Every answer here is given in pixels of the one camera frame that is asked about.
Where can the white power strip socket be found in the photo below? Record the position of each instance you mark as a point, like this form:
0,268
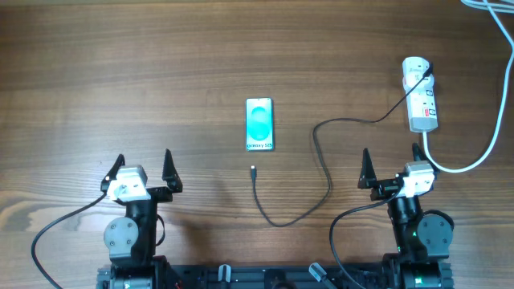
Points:
421,105

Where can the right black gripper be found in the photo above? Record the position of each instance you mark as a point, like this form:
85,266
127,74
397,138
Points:
384,188

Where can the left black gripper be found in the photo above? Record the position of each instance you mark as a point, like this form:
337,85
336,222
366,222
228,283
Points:
163,194

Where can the teal screen Galaxy smartphone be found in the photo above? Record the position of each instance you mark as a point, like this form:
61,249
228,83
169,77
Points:
259,124

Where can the white charger plug adapter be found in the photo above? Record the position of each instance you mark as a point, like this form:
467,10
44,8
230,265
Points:
416,80

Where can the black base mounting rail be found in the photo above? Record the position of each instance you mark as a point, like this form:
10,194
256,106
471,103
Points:
367,275

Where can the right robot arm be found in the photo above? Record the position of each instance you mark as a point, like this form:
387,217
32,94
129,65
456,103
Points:
423,237

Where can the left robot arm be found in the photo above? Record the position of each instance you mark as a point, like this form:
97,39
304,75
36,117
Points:
132,239

